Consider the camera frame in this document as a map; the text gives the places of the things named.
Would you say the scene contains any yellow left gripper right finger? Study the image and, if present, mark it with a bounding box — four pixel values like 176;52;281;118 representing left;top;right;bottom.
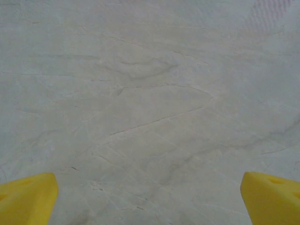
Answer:
240;171;300;225

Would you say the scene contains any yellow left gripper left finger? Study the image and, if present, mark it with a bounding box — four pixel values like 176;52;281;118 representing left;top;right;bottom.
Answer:
0;172;59;225

